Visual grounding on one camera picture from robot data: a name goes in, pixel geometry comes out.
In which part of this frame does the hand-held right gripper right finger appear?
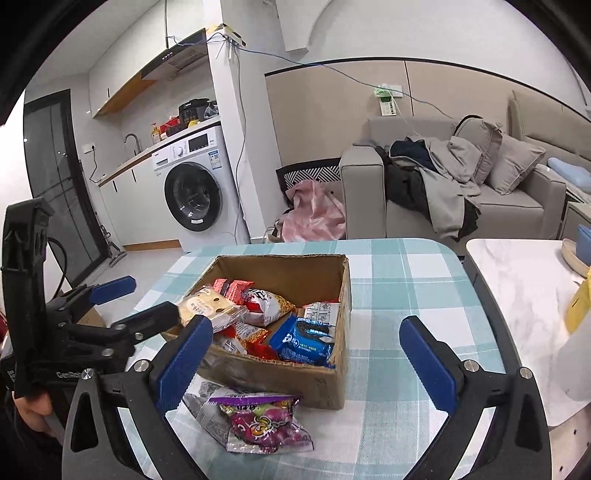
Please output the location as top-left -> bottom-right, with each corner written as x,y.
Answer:
398,315 -> 552,480

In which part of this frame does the person's left forearm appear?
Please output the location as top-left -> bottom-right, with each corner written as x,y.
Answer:
0,383 -> 65,480

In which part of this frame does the white washing machine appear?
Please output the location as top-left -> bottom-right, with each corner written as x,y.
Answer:
151,124 -> 245,252

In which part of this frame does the grey cushion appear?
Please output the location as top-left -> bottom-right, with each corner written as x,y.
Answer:
455,115 -> 504,185
487,134 -> 548,195

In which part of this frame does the person's left hand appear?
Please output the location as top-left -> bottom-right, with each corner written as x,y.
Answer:
14,392 -> 56,435

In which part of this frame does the silver white snack packet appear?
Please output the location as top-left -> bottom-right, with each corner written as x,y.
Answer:
182,376 -> 232,444

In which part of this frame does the grey floor mop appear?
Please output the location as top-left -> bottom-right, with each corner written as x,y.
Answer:
98,224 -> 131,268

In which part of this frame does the white marble side table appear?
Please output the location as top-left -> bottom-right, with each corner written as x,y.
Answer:
464,237 -> 591,428

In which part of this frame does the white instruction-print noodle packet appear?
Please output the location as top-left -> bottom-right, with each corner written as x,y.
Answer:
302,301 -> 342,329

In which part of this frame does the white kitchen counter cabinet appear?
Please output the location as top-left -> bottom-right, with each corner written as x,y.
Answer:
97,148 -> 182,252

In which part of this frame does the cardboard box on floor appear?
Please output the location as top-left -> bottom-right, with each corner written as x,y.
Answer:
74,305 -> 108,328

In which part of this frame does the blue cookie packet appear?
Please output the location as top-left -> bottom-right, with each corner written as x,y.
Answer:
269,315 -> 337,367

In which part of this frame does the purple candy packet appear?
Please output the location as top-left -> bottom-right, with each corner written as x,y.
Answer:
207,388 -> 315,454

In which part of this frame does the white upper kitchen cabinet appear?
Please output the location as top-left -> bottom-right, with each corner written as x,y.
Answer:
88,46 -> 158,118

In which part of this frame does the black range hood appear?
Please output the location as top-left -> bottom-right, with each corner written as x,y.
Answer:
141,28 -> 208,81

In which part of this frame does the teal checked tablecloth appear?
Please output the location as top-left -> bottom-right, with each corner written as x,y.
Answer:
117,237 -> 509,480

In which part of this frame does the white router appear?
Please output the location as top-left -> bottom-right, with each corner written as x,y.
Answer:
205,22 -> 246,48

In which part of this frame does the yellow cheese cracker packet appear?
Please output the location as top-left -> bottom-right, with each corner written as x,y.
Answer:
177,285 -> 247,333

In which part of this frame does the pink bag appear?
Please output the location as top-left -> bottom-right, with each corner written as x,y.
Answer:
279,179 -> 347,243

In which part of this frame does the dark glass door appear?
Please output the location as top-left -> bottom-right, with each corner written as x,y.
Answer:
23,89 -> 109,289

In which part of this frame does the black white patterned basket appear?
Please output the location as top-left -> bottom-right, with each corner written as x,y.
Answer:
276,158 -> 342,195

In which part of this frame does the orange noodle snack packet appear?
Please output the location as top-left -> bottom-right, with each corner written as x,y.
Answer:
242,287 -> 297,328

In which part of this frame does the brown cardboard box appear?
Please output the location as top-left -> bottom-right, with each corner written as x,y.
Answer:
161,254 -> 352,411

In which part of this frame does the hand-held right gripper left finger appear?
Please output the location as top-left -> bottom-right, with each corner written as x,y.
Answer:
62,315 -> 214,480

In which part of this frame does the black cooker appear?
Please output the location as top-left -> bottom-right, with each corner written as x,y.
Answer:
178,98 -> 211,128

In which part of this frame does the yellow box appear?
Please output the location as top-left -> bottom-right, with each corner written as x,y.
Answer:
566,268 -> 591,335

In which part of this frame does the grey sofa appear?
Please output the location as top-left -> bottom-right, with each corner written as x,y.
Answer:
339,88 -> 591,241

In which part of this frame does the dark clothes pile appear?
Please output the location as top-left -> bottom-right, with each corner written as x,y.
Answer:
375,140 -> 482,241

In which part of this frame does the grey jacket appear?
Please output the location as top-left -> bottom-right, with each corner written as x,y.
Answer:
414,136 -> 483,236

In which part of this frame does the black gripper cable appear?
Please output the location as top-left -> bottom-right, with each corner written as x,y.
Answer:
46,237 -> 71,297

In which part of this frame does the light blue pillow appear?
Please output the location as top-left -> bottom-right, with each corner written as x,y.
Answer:
547,157 -> 591,190

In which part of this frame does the blue container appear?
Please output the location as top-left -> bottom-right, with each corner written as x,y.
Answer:
575,224 -> 591,268

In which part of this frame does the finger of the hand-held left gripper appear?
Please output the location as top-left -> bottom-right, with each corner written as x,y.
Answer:
58,301 -> 181,367
45,275 -> 137,326

